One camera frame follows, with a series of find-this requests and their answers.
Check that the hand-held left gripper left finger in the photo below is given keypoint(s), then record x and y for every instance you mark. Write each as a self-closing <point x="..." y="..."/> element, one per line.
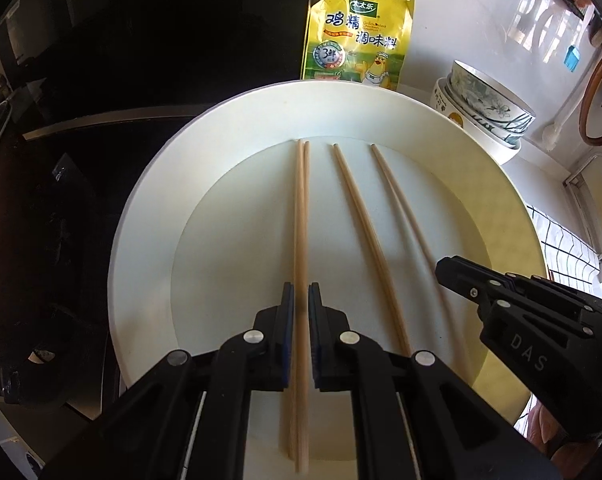
<point x="288" y="322"/>

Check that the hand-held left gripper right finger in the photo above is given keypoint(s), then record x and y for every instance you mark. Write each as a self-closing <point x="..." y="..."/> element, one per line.
<point x="315" y="322"/>

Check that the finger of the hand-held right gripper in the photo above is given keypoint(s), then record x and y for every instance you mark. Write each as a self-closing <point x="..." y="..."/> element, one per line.
<point x="466" y="275"/>
<point x="561" y="297"/>

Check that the light wooden chopstick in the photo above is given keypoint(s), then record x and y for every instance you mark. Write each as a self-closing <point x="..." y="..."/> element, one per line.
<point x="305" y="220"/>
<point x="366" y="240"/>
<point x="406" y="210"/>
<point x="297" y="220"/>

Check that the large white plate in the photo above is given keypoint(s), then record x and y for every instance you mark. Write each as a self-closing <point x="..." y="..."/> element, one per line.
<point x="221" y="240"/>

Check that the person's right hand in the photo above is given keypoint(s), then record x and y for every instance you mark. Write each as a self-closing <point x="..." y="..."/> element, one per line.
<point x="548" y="432"/>

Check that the white black-checked cloth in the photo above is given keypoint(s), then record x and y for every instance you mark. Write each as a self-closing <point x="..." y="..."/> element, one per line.
<point x="566" y="240"/>

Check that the large-flowered porcelain bowl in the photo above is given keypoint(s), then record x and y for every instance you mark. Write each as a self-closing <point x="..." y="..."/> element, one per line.
<point x="486" y="105"/>

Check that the white cartoon-print bowl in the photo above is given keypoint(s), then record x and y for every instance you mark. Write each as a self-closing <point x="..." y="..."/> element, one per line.
<point x="443" y="100"/>

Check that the round wooden hoop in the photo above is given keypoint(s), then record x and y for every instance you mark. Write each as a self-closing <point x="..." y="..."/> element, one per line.
<point x="583" y="110"/>

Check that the small blue object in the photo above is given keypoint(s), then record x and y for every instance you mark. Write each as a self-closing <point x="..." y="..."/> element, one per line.
<point x="571" y="58"/>

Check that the yellow seasoning pouch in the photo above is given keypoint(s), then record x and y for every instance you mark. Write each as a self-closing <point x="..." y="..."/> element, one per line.
<point x="356" y="35"/>

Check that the black glass cooktop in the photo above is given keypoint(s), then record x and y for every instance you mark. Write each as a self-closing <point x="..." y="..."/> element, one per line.
<point x="131" y="60"/>

